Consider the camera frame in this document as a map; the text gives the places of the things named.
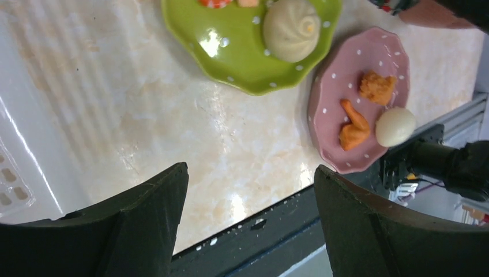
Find pink polka dot plate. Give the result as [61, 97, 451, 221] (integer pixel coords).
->
[307, 27, 410, 174]

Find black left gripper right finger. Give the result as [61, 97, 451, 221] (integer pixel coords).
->
[314, 165, 488, 276]

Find white plastic perforated basket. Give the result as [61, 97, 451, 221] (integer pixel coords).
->
[1, 24, 90, 224]

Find toy shrimp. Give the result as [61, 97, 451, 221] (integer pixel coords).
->
[198, 0, 261, 9]

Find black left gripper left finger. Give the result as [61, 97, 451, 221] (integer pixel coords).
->
[1, 162, 189, 276]

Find toy white egg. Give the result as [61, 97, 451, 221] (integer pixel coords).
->
[375, 107, 416, 148]

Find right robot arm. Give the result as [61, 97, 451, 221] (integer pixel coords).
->
[379, 1, 488, 202]

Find toy dumpling bun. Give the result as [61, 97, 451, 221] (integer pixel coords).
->
[262, 0, 322, 63]

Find green polka dot plate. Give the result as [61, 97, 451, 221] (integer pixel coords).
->
[161, 1, 343, 96]

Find toy orange carrot piece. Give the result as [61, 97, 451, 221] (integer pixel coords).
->
[339, 99, 371, 151]

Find toy fried chicken piece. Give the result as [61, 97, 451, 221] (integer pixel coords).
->
[359, 71, 397, 106]

